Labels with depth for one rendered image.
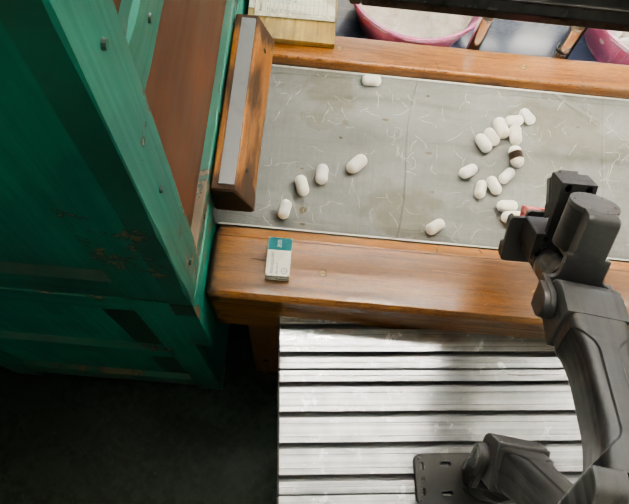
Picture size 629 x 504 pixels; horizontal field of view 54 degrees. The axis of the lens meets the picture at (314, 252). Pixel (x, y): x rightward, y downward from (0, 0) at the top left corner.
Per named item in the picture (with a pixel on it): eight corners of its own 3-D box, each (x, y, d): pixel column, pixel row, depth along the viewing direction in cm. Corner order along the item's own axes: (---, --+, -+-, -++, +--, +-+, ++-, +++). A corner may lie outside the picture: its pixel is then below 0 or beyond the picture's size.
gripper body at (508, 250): (507, 210, 82) (523, 237, 76) (583, 217, 83) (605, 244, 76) (496, 252, 86) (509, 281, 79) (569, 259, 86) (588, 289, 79)
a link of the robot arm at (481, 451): (481, 440, 80) (477, 486, 78) (548, 453, 80) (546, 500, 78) (466, 443, 86) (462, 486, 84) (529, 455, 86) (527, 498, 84)
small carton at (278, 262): (289, 281, 90) (289, 277, 88) (264, 279, 90) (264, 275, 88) (292, 243, 92) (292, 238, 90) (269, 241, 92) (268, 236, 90)
